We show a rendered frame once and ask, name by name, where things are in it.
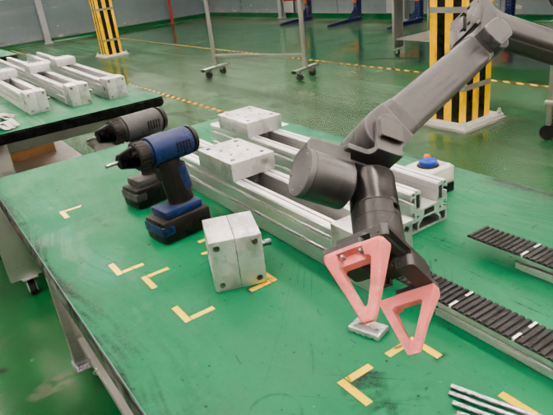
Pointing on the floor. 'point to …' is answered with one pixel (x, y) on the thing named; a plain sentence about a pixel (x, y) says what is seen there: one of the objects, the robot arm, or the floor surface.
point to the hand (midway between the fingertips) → (392, 331)
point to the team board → (261, 53)
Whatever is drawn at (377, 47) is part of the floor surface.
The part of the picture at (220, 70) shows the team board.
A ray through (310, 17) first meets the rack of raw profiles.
